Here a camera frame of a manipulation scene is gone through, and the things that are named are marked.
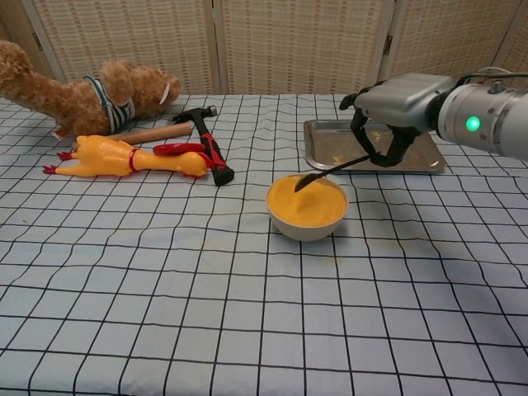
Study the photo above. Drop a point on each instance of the yellow rubber chicken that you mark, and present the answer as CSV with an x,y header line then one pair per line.
x,y
103,154

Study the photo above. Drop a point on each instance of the brown teddy bear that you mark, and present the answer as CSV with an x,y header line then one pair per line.
x,y
78,103

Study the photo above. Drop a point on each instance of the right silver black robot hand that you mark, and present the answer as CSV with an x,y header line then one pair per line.
x,y
400,101

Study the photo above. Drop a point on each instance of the yellow bowl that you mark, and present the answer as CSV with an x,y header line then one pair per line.
x,y
305,233

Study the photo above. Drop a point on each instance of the black red claw hammer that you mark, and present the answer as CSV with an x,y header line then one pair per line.
x,y
213,149

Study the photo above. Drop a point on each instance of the stainless steel tray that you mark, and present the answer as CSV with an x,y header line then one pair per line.
x,y
330,144

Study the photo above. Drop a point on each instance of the wooden rolling pin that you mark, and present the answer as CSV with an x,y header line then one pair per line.
x,y
165,133

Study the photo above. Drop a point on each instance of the beige woven folding screen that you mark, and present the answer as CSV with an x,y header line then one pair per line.
x,y
297,45

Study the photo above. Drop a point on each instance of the blue checked tablecloth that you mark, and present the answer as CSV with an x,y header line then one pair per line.
x,y
165,288

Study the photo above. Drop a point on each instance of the black spoon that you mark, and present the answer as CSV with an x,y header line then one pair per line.
x,y
326,171

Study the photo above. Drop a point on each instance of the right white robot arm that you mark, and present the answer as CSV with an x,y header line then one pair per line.
x,y
486,119

